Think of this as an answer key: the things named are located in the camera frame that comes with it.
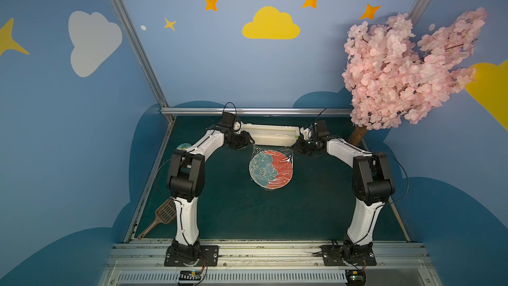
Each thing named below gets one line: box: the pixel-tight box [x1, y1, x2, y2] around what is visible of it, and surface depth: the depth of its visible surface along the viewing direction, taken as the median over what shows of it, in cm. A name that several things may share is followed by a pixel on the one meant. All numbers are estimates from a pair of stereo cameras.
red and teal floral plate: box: [248, 150, 294, 190], surface depth 100 cm
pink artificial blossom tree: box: [341, 7, 487, 147], surface depth 67 cm
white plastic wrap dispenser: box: [240, 123, 300, 147], surface depth 107 cm
